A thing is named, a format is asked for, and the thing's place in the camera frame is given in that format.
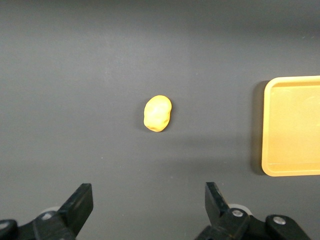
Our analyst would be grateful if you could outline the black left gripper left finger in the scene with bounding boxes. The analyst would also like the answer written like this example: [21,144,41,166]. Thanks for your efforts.
[0,183,94,240]

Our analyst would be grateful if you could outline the yellow potato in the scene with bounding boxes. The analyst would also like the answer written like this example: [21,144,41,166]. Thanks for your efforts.
[143,94,173,133]

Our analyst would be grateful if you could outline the yellow plastic tray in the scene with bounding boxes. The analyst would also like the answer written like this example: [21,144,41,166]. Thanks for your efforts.
[261,75,320,178]

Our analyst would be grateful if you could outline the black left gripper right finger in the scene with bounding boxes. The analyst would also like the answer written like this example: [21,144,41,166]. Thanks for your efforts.
[194,181,313,240]

